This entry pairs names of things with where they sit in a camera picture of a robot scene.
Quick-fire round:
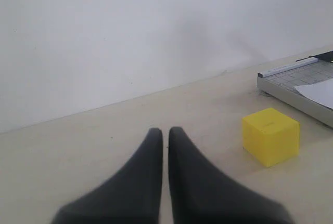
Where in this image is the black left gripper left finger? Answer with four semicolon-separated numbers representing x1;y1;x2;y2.
52;128;163;223

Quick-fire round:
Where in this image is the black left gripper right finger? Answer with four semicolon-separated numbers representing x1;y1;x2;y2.
168;127;294;223

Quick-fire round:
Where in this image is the yellow cube block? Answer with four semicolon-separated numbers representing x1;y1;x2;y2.
242;108;300;167

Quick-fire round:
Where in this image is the white paper sheet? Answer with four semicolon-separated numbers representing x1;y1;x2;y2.
294;78;333;109

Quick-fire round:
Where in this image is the black cutter blade arm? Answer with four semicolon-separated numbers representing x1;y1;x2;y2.
297;51;333;63

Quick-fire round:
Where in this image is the grey paper cutter base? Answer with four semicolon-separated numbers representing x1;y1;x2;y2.
257;57;332;127

